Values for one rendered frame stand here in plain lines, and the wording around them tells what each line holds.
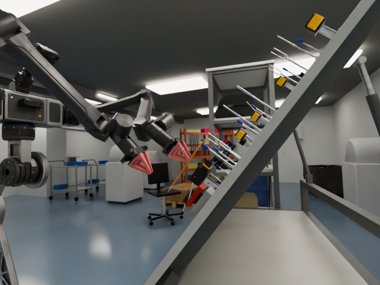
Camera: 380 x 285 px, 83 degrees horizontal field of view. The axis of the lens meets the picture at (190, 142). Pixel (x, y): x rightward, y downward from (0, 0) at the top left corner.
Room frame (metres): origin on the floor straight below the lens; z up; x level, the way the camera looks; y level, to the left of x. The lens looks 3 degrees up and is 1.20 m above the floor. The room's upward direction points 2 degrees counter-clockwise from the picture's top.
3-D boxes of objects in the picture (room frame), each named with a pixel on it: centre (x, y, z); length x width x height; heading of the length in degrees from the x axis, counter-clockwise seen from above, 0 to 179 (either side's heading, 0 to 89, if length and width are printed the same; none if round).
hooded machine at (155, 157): (7.49, 1.33, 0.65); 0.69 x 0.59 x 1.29; 158
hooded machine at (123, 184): (5.64, 1.72, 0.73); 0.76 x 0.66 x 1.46; 159
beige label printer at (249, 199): (1.79, -0.38, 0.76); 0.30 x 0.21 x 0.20; 78
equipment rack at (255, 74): (1.88, -0.46, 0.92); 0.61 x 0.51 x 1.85; 165
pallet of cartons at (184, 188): (5.29, 0.15, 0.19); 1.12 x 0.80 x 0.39; 158
